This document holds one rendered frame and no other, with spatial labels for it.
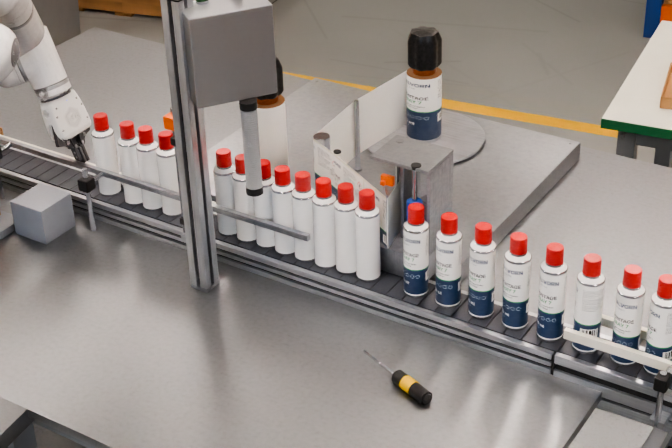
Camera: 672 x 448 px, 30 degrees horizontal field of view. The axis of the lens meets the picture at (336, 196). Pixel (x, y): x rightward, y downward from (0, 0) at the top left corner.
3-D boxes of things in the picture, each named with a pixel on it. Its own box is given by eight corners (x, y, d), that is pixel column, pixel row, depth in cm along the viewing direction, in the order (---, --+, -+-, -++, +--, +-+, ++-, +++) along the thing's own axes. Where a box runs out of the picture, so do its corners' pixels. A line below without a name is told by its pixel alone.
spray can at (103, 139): (126, 189, 301) (116, 112, 291) (111, 199, 297) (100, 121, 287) (109, 184, 304) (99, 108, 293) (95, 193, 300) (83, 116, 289)
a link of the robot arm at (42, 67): (29, 93, 290) (67, 79, 291) (6, 40, 286) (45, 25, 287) (30, 87, 298) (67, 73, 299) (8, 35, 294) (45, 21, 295)
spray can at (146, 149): (170, 203, 295) (161, 125, 284) (155, 213, 291) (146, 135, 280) (152, 198, 297) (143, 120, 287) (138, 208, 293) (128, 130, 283)
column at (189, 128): (219, 282, 274) (192, -7, 241) (207, 292, 271) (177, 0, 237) (203, 277, 276) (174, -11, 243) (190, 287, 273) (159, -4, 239)
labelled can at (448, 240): (465, 298, 257) (467, 213, 247) (453, 311, 254) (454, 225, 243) (442, 291, 260) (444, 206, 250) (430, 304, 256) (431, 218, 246)
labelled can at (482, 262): (498, 309, 254) (501, 223, 243) (486, 322, 250) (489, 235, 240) (475, 302, 256) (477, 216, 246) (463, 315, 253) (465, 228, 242)
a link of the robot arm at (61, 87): (48, 88, 289) (53, 100, 290) (74, 74, 295) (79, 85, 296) (25, 92, 294) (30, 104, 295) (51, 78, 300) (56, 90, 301)
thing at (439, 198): (453, 254, 271) (455, 150, 258) (424, 284, 262) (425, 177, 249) (397, 237, 278) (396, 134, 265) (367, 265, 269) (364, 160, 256)
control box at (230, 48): (278, 93, 251) (273, 4, 241) (197, 110, 245) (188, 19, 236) (261, 74, 259) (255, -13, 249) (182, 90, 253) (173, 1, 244)
